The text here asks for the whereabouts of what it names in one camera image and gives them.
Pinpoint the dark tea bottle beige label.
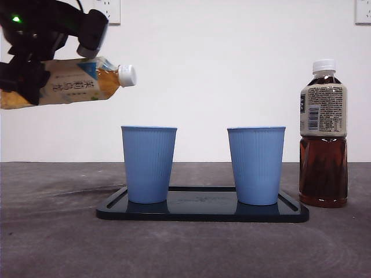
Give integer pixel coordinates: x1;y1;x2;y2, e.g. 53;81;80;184
298;58;348;209

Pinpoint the white wall socket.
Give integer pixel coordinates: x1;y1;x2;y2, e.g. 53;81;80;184
355;0;371;25
94;0;122;25

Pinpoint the jasmine oolong tea bottle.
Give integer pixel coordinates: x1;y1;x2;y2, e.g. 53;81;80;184
0;56;137;110

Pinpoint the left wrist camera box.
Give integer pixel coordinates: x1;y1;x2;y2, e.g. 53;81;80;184
76;9;110;58

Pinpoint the dark blue tray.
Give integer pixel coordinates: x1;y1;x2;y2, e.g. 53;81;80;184
96;186;310;224

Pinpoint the blue ribbed cup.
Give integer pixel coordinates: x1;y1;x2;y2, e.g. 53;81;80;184
227;125;288;206
121;125;179;204

